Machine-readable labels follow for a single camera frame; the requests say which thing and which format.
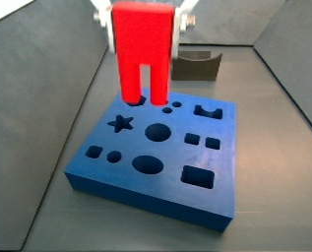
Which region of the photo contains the red two-pronged block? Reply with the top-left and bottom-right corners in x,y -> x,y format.
112,2 -> 174,105

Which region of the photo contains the black curved holder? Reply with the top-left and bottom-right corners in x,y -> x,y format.
171,50 -> 222,81

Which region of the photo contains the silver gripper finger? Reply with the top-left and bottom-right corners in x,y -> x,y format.
89,0 -> 116,53
171,0 -> 198,58

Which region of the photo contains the blue shape-sorter board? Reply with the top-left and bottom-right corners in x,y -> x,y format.
64,90 -> 235,232

